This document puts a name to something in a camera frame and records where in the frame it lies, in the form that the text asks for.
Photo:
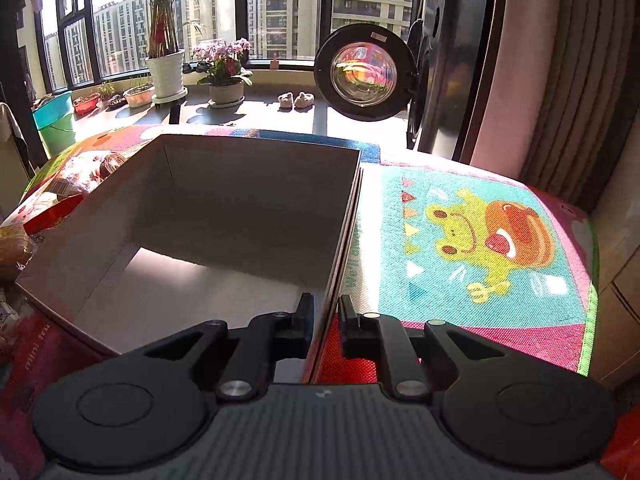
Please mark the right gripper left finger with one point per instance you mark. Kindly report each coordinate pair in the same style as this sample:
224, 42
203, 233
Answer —
148, 404

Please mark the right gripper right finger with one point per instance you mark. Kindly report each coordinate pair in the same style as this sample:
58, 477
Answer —
498, 403

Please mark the cardboard box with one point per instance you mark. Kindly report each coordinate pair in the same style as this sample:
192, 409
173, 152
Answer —
198, 228

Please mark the colourful cartoon blanket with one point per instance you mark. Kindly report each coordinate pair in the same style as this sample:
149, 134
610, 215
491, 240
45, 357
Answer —
480, 253

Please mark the green teal bucket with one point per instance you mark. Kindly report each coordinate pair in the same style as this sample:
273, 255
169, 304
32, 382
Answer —
55, 121

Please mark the red small planter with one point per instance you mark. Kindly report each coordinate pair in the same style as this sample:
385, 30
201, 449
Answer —
86, 104

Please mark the small white planter bowl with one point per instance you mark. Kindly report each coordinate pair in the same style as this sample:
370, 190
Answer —
140, 95

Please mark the striped curtain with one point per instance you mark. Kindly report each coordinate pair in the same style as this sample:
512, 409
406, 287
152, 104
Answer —
564, 93

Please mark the pink flower pot plant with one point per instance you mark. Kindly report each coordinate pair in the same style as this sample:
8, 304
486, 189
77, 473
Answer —
223, 65

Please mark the pair of small slippers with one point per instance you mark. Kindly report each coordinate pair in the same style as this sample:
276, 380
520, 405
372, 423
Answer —
303, 101

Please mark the dark washing machine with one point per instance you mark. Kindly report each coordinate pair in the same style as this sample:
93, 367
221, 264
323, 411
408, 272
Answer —
449, 41

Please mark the tall plant in white pot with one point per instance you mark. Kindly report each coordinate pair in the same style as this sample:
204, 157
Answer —
165, 57

